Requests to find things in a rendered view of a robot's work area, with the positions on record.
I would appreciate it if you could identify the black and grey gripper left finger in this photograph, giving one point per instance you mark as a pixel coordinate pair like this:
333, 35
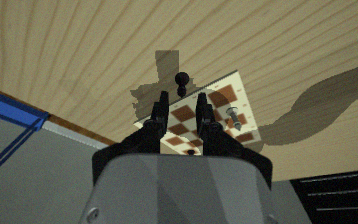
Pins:
145, 140

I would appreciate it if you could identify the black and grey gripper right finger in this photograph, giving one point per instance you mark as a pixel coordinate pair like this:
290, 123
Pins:
216, 140

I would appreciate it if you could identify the brown and cream chessboard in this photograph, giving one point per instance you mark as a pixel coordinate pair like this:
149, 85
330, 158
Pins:
223, 93

